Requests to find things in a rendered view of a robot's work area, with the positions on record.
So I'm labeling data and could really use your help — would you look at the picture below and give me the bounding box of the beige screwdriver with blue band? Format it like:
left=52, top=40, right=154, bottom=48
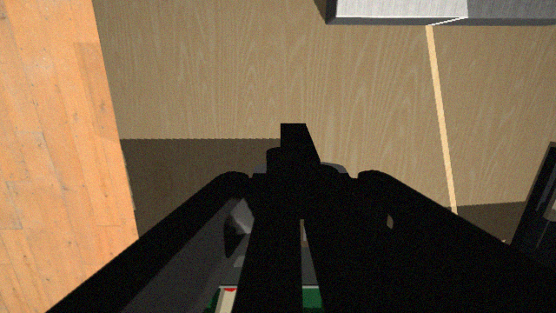
left=536, top=188, right=556, bottom=248

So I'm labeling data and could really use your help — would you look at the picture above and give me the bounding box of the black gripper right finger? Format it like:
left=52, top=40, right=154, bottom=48
left=293, top=123, right=556, bottom=313

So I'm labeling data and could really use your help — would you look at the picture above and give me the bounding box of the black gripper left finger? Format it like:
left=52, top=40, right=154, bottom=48
left=44, top=123, right=303, bottom=313

